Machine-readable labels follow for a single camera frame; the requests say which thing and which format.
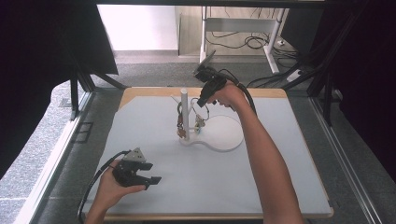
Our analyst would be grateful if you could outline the brown bear keychain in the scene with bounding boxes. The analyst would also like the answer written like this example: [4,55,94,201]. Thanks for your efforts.
[176,100,188,140]

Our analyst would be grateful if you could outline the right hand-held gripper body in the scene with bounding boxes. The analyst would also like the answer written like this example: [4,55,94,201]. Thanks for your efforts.
[192,49,229,98]

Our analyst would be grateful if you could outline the person's right hand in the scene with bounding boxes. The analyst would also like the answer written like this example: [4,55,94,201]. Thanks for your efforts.
[206,79,250,112]

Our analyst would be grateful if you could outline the white power strip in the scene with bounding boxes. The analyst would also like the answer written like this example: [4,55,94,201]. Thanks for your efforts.
[286,69,304,83]

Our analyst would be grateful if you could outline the person's left hand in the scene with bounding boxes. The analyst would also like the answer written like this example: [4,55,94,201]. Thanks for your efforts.
[92,160,148,213]

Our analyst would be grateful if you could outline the aluminium rail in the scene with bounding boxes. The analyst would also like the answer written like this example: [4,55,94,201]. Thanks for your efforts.
[12,91,95,224]
[309,96,385,224]

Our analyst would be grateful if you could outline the black floor cables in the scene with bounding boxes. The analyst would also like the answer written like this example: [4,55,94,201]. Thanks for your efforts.
[205,29,301,61]

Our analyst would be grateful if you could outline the left hand-held gripper black cable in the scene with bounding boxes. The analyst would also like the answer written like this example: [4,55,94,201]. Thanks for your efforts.
[78,150,131,224]

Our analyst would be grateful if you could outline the dark floor outlet cover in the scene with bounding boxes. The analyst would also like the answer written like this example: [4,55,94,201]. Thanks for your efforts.
[74,121,94,144]

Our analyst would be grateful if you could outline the metal key ring with keys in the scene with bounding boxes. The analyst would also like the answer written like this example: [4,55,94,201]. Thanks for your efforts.
[189,96,211,134]

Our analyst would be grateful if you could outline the hand-held gripper black cable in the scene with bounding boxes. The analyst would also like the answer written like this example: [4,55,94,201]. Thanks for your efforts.
[218,68,258,117]
[78,150,131,224]

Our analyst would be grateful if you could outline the right hand-held gripper black cable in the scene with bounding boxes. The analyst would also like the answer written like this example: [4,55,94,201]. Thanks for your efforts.
[218,68,258,117]

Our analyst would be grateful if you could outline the black metal stand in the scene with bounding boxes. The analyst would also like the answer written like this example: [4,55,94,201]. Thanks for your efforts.
[281,6,370,126]
[68,69,129,121]

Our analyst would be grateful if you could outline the white table mat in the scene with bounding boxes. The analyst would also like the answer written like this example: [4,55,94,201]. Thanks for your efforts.
[83,95,334,217]

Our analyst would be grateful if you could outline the white desk frame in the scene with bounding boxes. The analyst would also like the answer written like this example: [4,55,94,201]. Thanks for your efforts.
[199,6,287,75]

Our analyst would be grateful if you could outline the white key holder stand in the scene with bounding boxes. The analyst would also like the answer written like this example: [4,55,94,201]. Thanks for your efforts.
[170,88,246,153]

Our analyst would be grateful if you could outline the black curtain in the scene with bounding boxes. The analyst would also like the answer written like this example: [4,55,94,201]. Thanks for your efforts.
[0,0,120,179]
[311,0,396,183]

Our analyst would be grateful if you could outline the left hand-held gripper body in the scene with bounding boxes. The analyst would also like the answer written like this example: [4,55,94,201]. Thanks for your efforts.
[111,147,148,189]

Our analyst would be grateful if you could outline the white board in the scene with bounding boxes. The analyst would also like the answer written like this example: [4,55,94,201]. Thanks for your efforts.
[96,4,179,51]

